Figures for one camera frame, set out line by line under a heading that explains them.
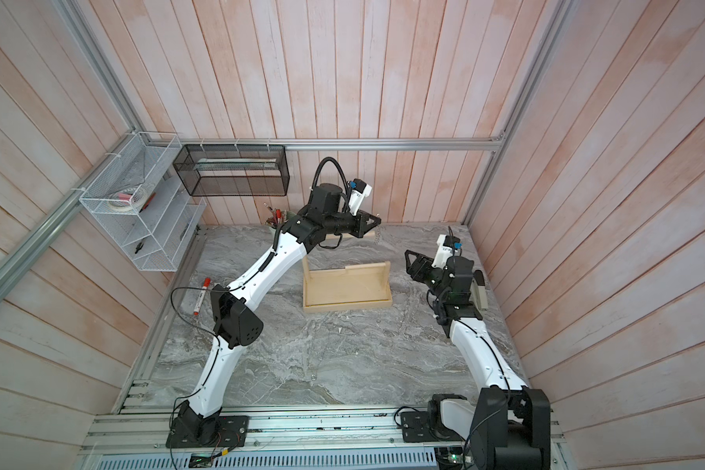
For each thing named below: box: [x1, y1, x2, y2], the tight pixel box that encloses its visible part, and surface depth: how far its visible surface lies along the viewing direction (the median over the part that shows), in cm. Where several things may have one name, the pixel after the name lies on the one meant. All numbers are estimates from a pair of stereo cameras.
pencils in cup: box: [263, 201, 288, 227], surface depth 99 cm
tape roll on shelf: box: [106, 188, 148, 211], surface depth 76 cm
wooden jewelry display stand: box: [301, 254, 393, 313], surface depth 103 cm
